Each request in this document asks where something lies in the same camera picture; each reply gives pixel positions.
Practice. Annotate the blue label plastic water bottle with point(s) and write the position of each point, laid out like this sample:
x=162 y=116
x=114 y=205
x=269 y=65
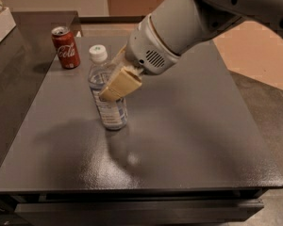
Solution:
x=113 y=115

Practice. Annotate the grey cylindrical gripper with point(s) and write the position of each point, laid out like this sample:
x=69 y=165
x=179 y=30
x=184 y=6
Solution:
x=143 y=46

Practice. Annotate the white box at left edge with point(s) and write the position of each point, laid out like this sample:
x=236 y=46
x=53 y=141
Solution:
x=7 y=23

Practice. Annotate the red Coca-Cola can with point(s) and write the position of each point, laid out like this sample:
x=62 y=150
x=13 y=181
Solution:
x=65 y=45

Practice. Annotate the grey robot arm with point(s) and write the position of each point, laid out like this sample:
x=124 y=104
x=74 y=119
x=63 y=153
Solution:
x=173 y=28

